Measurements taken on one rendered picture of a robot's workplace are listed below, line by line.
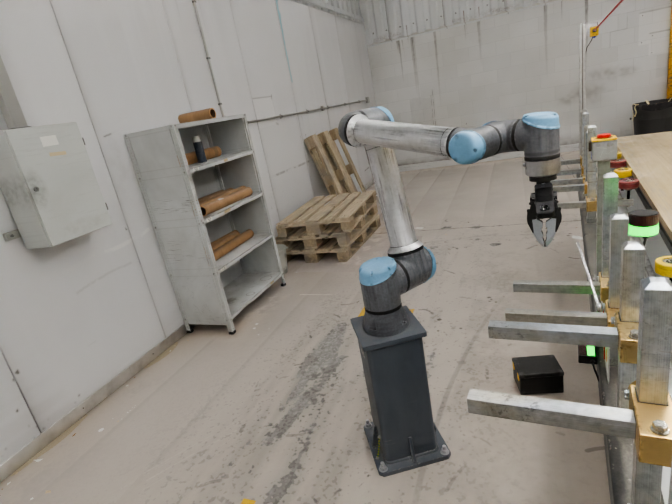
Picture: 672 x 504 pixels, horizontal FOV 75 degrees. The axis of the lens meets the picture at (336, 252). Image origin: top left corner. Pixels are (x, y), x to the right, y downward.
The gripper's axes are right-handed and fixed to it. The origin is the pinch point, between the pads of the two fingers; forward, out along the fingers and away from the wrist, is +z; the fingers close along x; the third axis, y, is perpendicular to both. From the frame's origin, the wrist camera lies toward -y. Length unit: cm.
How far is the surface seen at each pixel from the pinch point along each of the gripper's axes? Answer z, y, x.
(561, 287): 16.3, 4.9, -4.1
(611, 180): -15.3, 8.4, -17.2
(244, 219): 32, 175, 250
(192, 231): 15, 87, 226
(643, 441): 3, -74, -13
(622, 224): -10.3, -16.6, -17.0
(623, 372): 13.8, -41.6, -14.9
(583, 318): 13.2, -20.2, -8.7
